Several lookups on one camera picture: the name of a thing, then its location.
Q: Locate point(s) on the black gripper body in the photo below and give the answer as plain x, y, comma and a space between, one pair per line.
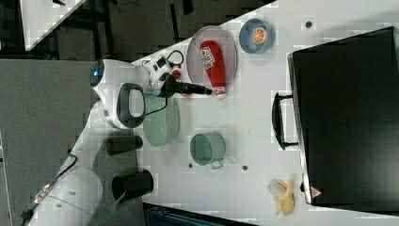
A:
167, 89

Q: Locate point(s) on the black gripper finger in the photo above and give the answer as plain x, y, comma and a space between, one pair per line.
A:
193, 88

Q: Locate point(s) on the red felt ketchup bottle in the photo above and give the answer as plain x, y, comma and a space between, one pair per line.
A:
213, 63

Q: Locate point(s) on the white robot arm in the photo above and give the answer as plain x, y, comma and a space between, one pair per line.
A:
72, 197

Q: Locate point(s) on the pink round plate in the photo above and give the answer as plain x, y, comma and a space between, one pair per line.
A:
195, 67

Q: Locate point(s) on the dark red felt strawberry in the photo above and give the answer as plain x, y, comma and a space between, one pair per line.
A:
176, 74

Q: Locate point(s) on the green metal mug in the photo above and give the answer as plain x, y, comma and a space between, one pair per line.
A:
208, 149

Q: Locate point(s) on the blue bowl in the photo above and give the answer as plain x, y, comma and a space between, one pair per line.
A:
245, 36

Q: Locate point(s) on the lower black cylinder cup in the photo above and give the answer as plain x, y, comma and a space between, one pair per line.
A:
132, 185

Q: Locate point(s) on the felt orange slice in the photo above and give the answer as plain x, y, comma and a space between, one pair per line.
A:
259, 35

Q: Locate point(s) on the peeled felt banana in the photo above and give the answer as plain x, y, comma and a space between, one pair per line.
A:
283, 195

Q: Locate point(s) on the black toaster oven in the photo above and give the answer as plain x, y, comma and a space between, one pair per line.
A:
345, 97

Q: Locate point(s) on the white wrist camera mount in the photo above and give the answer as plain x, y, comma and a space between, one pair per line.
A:
157, 66

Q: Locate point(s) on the blue metal frame rail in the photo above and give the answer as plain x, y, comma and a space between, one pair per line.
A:
157, 215

